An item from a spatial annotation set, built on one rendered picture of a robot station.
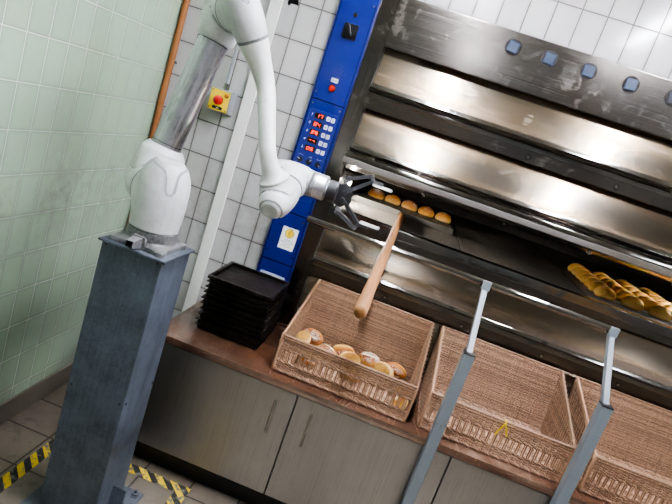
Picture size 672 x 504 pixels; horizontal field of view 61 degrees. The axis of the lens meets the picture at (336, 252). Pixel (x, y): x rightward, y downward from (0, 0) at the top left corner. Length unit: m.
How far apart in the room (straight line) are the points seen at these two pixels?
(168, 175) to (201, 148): 0.94
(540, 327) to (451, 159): 0.82
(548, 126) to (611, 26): 0.44
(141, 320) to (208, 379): 0.54
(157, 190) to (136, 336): 0.45
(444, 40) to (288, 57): 0.66
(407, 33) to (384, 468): 1.73
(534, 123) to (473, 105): 0.26
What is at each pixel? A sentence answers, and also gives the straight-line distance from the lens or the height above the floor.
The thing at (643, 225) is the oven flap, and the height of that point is 1.54.
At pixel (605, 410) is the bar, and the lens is 2.16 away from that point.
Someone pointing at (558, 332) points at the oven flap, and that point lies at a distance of 2.67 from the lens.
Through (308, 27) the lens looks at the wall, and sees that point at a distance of 2.61.
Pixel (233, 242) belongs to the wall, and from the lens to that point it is 2.69.
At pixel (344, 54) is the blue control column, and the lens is 2.53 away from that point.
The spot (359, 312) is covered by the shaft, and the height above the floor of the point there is 1.19.
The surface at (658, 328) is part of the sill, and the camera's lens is 2.77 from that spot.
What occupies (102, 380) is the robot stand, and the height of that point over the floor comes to 0.55.
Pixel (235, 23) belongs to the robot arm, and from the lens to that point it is 1.84.
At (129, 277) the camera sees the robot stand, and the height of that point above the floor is 0.91.
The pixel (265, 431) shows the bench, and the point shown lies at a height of 0.37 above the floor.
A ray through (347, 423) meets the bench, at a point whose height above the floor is 0.52.
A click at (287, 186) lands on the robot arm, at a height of 1.30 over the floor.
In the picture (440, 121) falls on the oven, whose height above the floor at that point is 1.68.
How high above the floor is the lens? 1.56
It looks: 13 degrees down
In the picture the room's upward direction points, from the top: 19 degrees clockwise
